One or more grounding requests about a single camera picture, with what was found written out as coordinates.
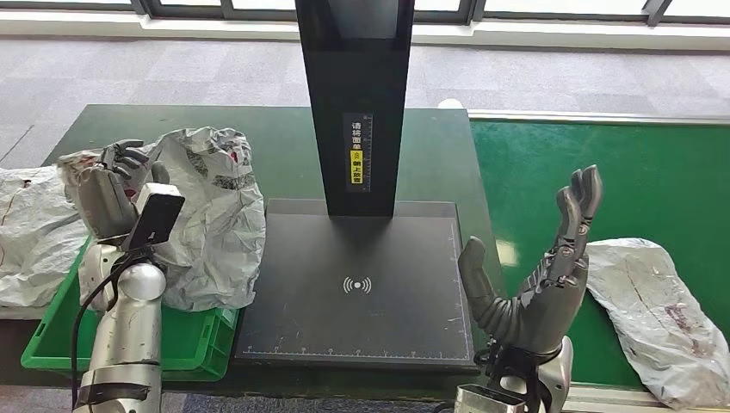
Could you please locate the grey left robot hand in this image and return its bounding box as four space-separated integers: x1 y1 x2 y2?
77 139 171 241

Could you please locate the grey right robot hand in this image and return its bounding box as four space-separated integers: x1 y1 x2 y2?
457 165 604 357

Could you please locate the grey parcel bag red print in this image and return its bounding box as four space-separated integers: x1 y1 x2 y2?
57 126 268 313

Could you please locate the grey crumpled parcel bag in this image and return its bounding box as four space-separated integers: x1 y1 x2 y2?
0 165 90 309

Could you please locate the green conveyor belt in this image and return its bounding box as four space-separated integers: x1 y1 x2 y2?
470 120 730 391

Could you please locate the black inbound scanner machine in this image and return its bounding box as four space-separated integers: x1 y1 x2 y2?
232 0 480 374

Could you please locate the green plastic crate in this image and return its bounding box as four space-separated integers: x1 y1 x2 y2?
21 239 241 382

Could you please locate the dark green table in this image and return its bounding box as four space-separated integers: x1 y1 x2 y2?
0 103 529 400

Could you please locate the white window sill ledge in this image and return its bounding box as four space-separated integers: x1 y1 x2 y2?
0 6 730 52

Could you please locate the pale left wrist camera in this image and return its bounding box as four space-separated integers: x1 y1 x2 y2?
122 182 187 252

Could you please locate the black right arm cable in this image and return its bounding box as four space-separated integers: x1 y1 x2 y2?
474 344 543 413

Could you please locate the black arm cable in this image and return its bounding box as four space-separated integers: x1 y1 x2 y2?
474 344 543 413
69 250 144 411

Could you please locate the silver conveyor frame rail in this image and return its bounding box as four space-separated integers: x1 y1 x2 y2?
467 109 730 126
561 385 730 413

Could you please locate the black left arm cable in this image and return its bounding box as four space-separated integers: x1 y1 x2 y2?
69 250 144 411

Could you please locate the dark window frame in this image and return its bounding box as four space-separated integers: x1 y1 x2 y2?
0 0 730 27

